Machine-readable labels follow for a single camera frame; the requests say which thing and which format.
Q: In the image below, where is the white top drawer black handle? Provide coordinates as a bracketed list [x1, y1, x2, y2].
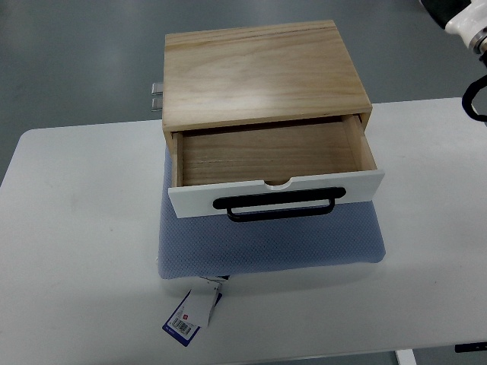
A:
[167, 115, 384, 221]

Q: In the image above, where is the metal clamp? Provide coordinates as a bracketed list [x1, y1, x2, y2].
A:
[151, 81, 164, 95]
[151, 97, 163, 112]

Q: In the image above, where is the white table leg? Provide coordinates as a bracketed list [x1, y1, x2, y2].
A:
[395, 349, 417, 365]

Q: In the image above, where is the white blue paper tag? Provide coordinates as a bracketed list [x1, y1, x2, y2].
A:
[162, 275, 230, 347]

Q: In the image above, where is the black table control panel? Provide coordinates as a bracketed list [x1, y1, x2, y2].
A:
[454, 341, 487, 354]

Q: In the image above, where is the wooden drawer cabinet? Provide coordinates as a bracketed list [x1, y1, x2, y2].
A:
[162, 20, 373, 153]

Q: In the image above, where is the blue mesh cushion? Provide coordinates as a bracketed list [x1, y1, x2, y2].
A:
[158, 154, 386, 279]

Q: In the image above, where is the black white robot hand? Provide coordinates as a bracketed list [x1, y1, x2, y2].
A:
[420, 0, 486, 55]

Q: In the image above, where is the upper metal clamp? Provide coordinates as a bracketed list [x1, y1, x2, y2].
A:
[151, 81, 164, 95]

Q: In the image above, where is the lower metal clamp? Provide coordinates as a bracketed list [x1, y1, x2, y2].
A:
[151, 97, 163, 112]

